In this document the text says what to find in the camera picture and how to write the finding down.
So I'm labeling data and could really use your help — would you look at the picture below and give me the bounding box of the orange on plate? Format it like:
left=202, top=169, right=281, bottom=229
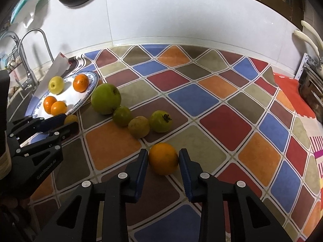
left=73, top=73, right=89, bottom=93
left=43, top=96, right=57, bottom=114
left=50, top=101, right=67, bottom=116

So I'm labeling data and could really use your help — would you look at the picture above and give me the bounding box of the brownish green citrus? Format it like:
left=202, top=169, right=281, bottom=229
left=128, top=116, right=150, bottom=139

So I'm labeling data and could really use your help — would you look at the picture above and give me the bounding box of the chrome kitchen faucet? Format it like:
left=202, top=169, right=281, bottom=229
left=17, top=28, right=55, bottom=90

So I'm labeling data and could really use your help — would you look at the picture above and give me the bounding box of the tissue pack on wall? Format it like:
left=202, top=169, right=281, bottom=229
left=10, top=0, right=40, bottom=28

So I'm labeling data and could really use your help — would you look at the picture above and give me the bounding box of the orange on plate front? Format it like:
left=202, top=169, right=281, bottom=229
left=50, top=101, right=67, bottom=116

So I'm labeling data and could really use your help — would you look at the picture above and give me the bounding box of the yellow apple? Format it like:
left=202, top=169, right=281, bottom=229
left=48, top=76, right=65, bottom=95

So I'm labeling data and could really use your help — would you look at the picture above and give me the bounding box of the small yellow-brown citrus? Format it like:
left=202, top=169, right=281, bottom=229
left=64, top=115, right=78, bottom=125

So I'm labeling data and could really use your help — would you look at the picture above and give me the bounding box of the green persimmon with calyx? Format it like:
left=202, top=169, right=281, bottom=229
left=148, top=110, right=173, bottom=133

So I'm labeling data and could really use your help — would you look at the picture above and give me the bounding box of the colourful diamond pattern mat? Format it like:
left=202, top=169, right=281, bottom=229
left=31, top=44, right=322, bottom=241

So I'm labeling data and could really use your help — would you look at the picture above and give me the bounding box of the large orange fruit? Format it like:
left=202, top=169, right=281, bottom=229
left=149, top=143, right=178, bottom=176

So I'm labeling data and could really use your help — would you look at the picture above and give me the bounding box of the small green citrus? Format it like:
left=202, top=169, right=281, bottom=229
left=112, top=106, right=133, bottom=127

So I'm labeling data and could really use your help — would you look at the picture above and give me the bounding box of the large green apple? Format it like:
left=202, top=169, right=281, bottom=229
left=91, top=83, right=122, bottom=115

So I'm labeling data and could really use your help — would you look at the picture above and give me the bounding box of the wire sink caddy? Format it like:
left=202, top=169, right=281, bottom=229
left=5, top=51, right=22, bottom=74

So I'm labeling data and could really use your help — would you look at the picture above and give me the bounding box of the blue white porcelain plate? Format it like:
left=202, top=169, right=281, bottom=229
left=29, top=71, right=99, bottom=119

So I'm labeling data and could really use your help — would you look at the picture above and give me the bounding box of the orange on plate left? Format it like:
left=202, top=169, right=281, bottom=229
left=43, top=96, right=57, bottom=114

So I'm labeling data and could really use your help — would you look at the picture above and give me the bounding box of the orange on plate top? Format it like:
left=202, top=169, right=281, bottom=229
left=73, top=73, right=89, bottom=93

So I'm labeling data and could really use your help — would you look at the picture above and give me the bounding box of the cream handled pot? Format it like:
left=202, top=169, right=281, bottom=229
left=293, top=20, right=322, bottom=63

